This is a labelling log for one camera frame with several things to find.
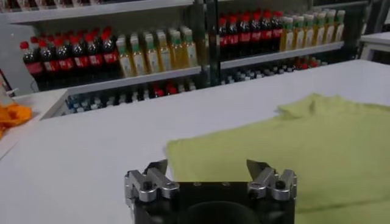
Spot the green t-shirt with white print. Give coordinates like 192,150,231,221
166,93,390,224

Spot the white store shelf unit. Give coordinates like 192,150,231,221
0,0,220,116

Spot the white side table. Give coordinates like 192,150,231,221
0,88,69,159

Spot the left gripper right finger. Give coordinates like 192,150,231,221
246,159,298,201

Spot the beverage display shelf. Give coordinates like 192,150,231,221
207,0,390,86

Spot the yellow juice bottle green label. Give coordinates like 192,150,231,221
291,15,305,50
116,36,134,79
279,16,294,52
143,32,160,74
312,12,325,47
168,29,185,70
322,9,336,45
302,14,314,49
181,27,199,68
333,10,346,43
155,30,173,72
129,33,147,76

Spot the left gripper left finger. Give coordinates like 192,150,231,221
124,159,180,203

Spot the crumpled orange cloth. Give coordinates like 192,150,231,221
0,103,33,139

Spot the blue water bottle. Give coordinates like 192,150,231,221
65,96,77,113

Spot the white table with metal legs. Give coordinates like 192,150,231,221
359,30,390,61

